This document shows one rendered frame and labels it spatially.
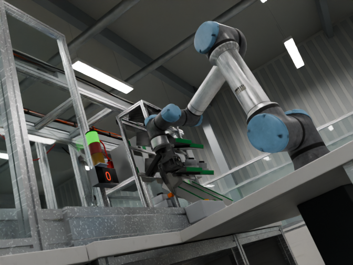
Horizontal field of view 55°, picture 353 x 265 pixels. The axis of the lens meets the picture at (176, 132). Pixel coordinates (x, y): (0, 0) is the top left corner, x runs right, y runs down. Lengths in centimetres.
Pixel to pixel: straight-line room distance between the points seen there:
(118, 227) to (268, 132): 50
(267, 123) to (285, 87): 940
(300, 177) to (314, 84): 959
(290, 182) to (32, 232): 49
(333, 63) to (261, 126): 941
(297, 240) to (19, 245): 475
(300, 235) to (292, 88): 592
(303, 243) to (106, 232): 449
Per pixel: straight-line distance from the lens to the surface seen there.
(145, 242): 80
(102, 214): 85
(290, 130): 106
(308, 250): 519
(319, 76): 1033
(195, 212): 118
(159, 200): 145
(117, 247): 72
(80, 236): 77
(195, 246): 102
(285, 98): 1030
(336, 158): 67
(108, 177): 140
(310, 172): 70
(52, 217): 76
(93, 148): 144
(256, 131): 105
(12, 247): 63
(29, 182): 69
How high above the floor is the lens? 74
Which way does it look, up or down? 22 degrees up
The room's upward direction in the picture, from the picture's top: 21 degrees counter-clockwise
